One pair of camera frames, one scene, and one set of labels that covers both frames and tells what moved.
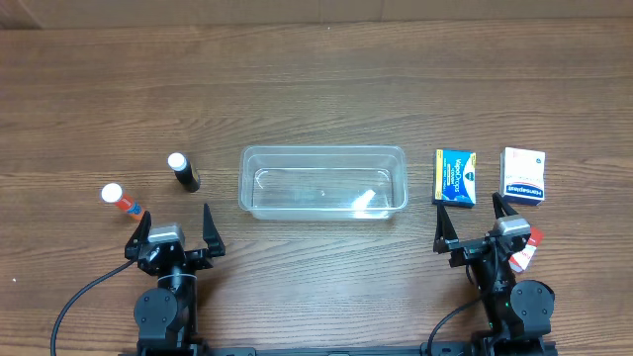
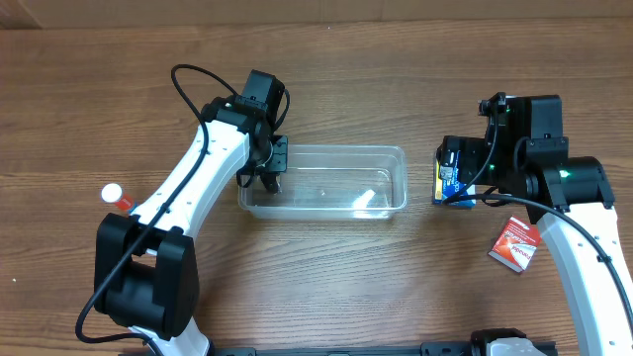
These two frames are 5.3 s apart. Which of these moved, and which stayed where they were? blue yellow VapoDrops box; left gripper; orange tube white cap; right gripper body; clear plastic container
Moved: right gripper body; left gripper
Stayed: orange tube white cap; blue yellow VapoDrops box; clear plastic container
